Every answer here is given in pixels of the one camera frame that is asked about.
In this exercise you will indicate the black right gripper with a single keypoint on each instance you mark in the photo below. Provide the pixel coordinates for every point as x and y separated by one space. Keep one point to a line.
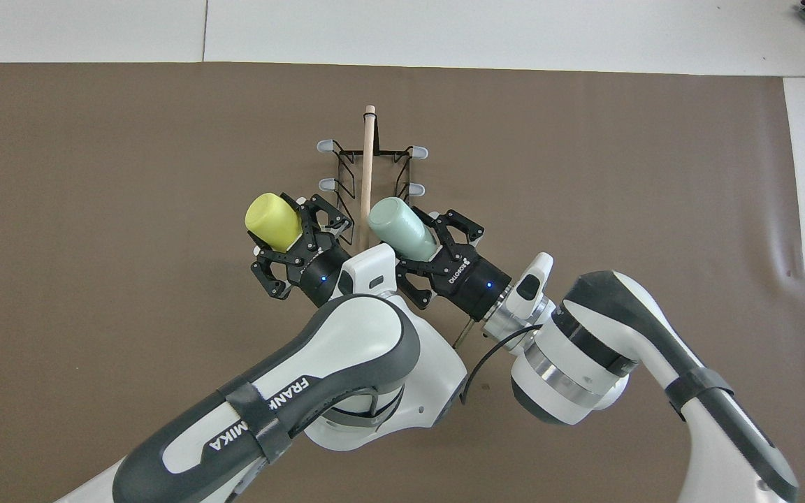
476 286

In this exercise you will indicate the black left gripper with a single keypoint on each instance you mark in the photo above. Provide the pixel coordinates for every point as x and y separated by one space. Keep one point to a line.
320 276

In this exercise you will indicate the yellow plastic cup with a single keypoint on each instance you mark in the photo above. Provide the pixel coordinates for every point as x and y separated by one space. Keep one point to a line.
273 220

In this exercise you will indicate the mint green plastic cup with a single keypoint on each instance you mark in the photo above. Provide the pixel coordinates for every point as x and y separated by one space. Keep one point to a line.
399 225

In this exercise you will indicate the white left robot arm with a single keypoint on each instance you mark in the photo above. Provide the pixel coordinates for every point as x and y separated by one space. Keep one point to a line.
346 349

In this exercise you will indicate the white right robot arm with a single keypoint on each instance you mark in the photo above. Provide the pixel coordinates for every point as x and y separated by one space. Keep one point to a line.
584 349

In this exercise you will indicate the brown paper table mat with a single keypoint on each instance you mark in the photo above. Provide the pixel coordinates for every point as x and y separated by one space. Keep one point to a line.
95 175

